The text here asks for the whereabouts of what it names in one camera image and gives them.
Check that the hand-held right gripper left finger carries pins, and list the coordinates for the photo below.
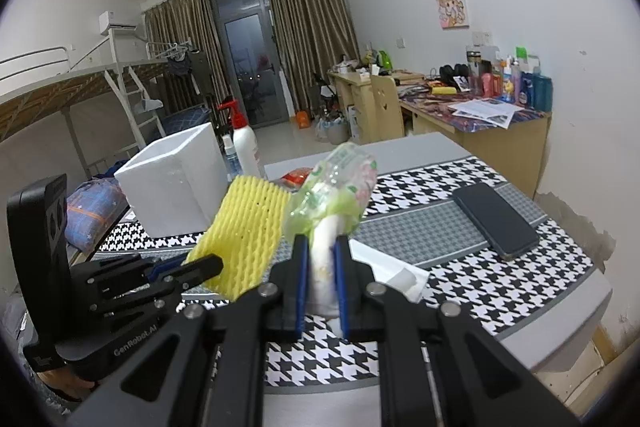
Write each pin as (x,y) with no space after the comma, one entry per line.
(300,287)

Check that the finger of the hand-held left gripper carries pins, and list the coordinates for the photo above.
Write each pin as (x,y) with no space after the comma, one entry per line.
(115,268)
(195,272)

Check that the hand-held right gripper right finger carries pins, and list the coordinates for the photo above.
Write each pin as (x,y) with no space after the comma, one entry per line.
(341,287)

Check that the white tissue paper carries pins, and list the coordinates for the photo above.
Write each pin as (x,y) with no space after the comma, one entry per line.
(372,259)

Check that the yellow foam fruit net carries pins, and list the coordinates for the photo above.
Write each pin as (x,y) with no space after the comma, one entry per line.
(240,227)

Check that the white foam box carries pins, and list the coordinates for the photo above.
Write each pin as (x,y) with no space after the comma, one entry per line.
(170,187)

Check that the green tissue packet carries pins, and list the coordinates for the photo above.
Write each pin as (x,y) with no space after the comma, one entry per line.
(340,177)

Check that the person's left hand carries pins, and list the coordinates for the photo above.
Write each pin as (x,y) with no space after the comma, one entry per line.
(67,384)

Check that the blue patterned quilt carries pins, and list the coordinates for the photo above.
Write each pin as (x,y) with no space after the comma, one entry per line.
(95,207)

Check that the houndstooth table cloth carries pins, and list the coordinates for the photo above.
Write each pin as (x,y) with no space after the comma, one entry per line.
(425,227)

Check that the orange snack packet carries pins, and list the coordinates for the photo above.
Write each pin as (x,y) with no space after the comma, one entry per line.
(295,177)

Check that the blue spray bottle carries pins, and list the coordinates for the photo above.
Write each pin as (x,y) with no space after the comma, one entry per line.
(230,162)

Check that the white pump bottle red top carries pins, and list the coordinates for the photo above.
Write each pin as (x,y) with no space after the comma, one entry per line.
(246,147)

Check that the grey bucket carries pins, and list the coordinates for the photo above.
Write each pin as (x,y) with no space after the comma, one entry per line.
(331,132)

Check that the orange bag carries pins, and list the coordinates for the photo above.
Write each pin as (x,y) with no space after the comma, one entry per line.
(303,120)

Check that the black smartphone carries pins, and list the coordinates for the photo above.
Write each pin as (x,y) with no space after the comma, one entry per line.
(495,219)

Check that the plain wooden desk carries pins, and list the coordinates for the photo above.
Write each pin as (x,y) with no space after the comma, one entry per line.
(355,107)

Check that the white metal bunk bed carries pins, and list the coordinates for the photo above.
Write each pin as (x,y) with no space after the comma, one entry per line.
(75,79)

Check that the wooden chair with smiley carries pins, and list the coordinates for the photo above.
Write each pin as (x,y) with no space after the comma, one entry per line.
(386,107)

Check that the black folding chair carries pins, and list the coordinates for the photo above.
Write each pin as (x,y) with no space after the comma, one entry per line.
(325,89)

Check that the hanging dark clothes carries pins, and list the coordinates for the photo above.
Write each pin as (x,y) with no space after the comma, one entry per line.
(182,69)

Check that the wooden desk with patterned cover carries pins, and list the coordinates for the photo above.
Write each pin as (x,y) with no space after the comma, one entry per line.
(505,152)

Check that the yellow packet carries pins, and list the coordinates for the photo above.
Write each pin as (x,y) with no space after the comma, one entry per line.
(444,90)

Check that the printed paper sheets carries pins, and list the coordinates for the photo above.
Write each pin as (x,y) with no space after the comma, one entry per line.
(487,112)

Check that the glass balcony door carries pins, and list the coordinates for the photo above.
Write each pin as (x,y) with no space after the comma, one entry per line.
(245,47)

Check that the green kettle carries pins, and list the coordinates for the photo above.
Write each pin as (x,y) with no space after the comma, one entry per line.
(384,59)

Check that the black headphones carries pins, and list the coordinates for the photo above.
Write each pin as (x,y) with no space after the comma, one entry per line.
(454,72)

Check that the brown curtain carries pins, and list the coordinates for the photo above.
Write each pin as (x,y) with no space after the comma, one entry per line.
(310,32)
(175,27)

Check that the white air conditioner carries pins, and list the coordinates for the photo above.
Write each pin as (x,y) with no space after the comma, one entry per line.
(117,21)

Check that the group of toiletry bottles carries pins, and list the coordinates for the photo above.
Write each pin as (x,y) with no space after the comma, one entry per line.
(530,87)

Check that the white wall socket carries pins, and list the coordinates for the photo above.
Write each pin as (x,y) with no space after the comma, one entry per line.
(482,38)

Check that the pink cartoon wall poster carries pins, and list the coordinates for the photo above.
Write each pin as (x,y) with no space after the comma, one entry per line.
(452,4)

